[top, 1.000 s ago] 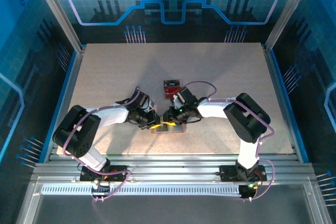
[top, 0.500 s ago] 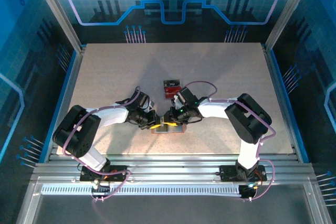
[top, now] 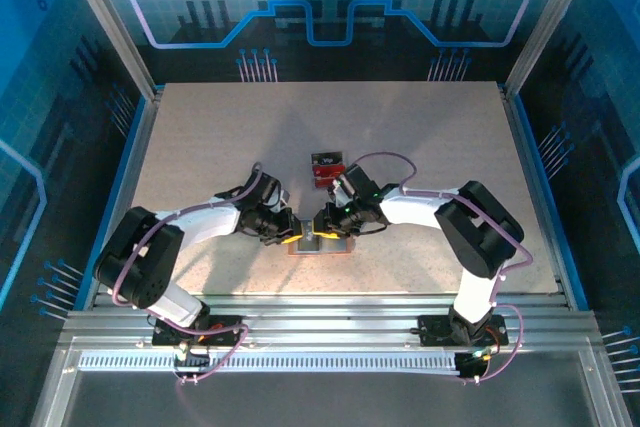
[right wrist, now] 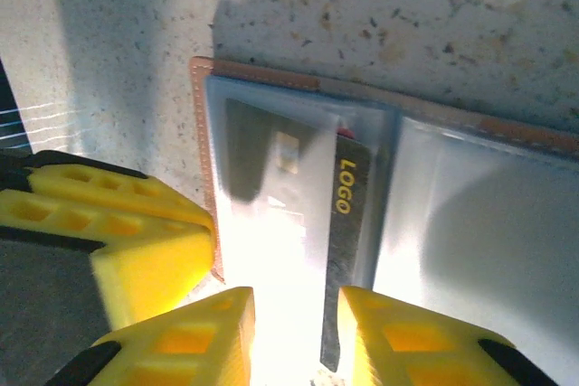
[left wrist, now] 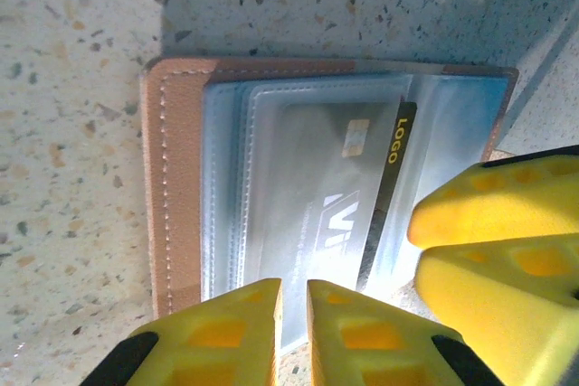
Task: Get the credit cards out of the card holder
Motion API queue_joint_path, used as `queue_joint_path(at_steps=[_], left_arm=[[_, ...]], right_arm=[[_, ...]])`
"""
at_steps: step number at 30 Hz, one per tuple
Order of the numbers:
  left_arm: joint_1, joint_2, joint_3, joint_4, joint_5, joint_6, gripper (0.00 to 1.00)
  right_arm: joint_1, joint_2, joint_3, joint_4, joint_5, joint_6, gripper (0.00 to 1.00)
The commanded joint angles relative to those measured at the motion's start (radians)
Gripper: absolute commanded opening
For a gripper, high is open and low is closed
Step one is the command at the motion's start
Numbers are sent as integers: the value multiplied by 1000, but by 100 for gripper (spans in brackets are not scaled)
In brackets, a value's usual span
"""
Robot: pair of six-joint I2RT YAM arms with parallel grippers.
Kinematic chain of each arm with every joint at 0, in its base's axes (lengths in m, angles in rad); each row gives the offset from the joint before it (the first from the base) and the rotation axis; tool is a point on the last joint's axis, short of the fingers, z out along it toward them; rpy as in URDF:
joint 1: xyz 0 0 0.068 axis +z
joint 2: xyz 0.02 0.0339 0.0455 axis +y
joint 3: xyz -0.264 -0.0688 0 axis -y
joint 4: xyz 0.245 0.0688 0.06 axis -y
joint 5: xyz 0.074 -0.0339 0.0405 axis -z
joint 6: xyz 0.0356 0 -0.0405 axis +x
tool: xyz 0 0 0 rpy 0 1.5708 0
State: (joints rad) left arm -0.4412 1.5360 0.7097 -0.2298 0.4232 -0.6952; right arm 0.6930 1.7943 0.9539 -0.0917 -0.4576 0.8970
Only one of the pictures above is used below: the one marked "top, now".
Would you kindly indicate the red credit card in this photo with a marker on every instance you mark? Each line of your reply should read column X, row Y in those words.
column 325, row 174
column 309, row 243

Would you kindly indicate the brown leather card holder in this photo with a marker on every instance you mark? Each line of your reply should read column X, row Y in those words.
column 340, row 246

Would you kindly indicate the black VIP card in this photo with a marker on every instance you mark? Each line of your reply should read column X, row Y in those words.
column 326, row 159

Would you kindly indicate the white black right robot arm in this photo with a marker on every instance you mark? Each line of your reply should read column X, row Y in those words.
column 480, row 232

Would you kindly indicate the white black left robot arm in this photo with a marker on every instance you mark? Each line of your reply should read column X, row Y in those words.
column 135, row 262

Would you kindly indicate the aluminium front beam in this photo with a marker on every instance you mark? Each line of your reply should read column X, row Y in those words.
column 325, row 322

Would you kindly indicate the black connector box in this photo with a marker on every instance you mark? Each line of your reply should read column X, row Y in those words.
column 192, row 361
column 470, row 366

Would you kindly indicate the dark grey front panel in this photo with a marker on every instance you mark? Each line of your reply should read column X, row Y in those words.
column 320, row 402

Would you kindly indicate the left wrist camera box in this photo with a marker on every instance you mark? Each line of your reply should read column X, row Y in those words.
column 284, row 198

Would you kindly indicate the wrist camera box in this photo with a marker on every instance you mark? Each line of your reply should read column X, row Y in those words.
column 340, row 192
column 284, row 198

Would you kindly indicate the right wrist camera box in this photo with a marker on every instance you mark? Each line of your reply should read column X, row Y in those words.
column 340, row 192

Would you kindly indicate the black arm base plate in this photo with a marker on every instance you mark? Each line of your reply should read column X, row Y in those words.
column 162, row 336
column 432, row 332

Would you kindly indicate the aluminium side rail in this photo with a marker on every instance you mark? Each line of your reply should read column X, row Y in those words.
column 141, row 147
column 523, row 147

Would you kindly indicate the aluminium frame post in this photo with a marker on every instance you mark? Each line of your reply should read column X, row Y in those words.
column 111, row 22
column 548, row 22

